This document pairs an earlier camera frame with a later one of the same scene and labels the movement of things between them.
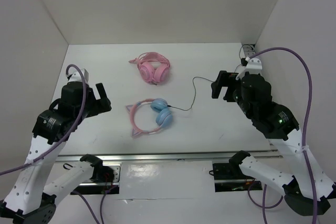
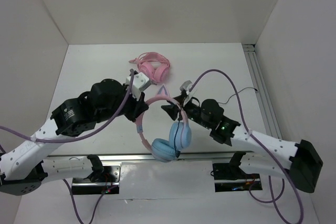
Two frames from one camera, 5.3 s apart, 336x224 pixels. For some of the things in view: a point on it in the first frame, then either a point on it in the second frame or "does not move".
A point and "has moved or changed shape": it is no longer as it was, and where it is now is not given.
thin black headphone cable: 193,101 has moved or changed shape
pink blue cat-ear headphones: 164,117 to 180,132
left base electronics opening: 93,188 does not move
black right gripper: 224,78 to 171,109
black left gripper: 100,105 to 138,107
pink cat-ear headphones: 153,67 does not move
